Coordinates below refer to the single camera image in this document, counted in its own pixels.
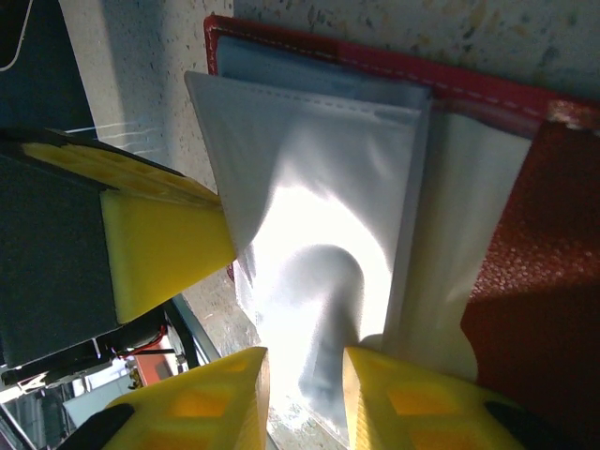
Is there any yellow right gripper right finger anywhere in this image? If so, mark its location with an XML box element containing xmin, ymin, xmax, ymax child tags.
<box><xmin>341</xmin><ymin>345</ymin><xmax>566</xmax><ymax>450</ymax></box>

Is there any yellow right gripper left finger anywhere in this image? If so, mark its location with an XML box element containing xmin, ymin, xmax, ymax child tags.
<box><xmin>58</xmin><ymin>346</ymin><xmax>271</xmax><ymax>450</ymax></box>

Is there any red card holder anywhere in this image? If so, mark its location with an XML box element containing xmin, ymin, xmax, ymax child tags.
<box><xmin>203</xmin><ymin>13</ymin><xmax>600</xmax><ymax>450</ymax></box>

